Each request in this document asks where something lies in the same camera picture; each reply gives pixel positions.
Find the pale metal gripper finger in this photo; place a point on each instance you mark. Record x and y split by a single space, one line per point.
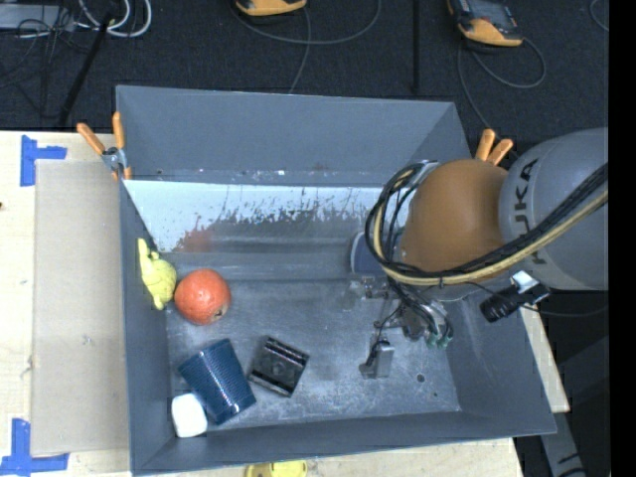
368 287
381 362

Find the black ribbed flat block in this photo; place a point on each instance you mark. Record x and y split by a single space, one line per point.
278 365

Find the grey metal bin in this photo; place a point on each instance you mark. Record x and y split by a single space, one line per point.
318 137

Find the dark blue ribbed cup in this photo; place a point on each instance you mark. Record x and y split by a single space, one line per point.
218 380

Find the orange fruit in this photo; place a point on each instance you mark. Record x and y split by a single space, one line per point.
203 297

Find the white sponge block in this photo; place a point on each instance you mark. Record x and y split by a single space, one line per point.
189 415

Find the yellow toy animal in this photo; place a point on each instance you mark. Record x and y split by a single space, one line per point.
159 276

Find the pale wood flat board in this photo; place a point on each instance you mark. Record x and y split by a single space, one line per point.
74 306

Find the black cylinder on white bracket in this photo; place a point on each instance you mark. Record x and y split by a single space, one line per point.
507 302

